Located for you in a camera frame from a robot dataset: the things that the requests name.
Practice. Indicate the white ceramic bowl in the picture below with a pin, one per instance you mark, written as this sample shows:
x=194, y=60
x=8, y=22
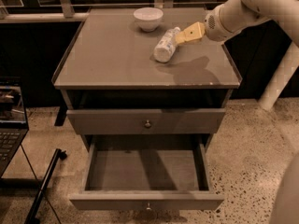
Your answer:
x=148, y=18

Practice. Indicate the metal window railing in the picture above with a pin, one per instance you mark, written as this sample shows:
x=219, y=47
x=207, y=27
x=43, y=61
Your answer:
x=67, y=3

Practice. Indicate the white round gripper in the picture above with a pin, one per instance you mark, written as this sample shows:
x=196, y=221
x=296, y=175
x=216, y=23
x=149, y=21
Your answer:
x=213, y=27

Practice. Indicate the closed grey upper drawer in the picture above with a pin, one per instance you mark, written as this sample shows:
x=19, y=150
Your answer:
x=131, y=121

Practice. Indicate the black metal stand bar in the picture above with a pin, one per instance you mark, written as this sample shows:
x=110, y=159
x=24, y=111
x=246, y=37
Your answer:
x=42, y=187

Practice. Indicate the clear plastic bottle blue label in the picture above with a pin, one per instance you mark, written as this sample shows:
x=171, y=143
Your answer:
x=166, y=46

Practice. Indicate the black laptop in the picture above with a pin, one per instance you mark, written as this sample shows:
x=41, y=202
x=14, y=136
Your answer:
x=13, y=119

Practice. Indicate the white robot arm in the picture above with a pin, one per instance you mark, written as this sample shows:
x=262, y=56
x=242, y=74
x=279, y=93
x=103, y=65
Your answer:
x=228, y=20

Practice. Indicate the metal upper drawer knob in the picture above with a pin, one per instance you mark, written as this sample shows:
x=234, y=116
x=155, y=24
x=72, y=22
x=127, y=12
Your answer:
x=147, y=124

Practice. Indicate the grey drawer cabinet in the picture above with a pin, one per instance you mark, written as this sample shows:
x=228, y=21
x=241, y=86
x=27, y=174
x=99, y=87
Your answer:
x=110, y=65

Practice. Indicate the open grey middle drawer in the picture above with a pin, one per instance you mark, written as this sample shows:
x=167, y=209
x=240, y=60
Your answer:
x=125, y=172

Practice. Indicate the white diagonal pole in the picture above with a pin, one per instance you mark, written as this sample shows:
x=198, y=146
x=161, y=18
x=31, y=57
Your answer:
x=281, y=77

